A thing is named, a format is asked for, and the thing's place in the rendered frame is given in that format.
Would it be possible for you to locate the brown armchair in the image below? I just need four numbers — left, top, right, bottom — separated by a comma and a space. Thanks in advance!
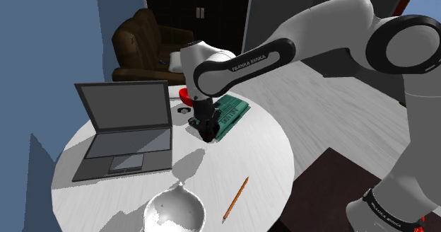
111, 8, 196, 86

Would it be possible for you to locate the white round vase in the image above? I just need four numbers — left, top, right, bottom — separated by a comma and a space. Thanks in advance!
141, 182, 207, 232

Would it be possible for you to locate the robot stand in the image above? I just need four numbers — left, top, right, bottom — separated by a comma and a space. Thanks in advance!
268, 147, 382, 232

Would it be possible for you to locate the white round table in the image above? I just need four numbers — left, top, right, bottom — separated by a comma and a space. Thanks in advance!
50, 84, 295, 232

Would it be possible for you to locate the dark cabinet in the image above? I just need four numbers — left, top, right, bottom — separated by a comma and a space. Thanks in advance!
143, 0, 254, 56

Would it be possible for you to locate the green book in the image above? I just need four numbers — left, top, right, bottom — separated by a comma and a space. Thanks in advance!
187, 93, 252, 142

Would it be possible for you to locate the red bowl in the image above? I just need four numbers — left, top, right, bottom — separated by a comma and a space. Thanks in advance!
178, 87, 194, 107

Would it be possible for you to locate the orange pencil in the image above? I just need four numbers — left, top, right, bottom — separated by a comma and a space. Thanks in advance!
222, 176, 250, 221

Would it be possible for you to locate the grey laptop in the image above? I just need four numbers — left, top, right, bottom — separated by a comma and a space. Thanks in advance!
71, 80, 173, 182

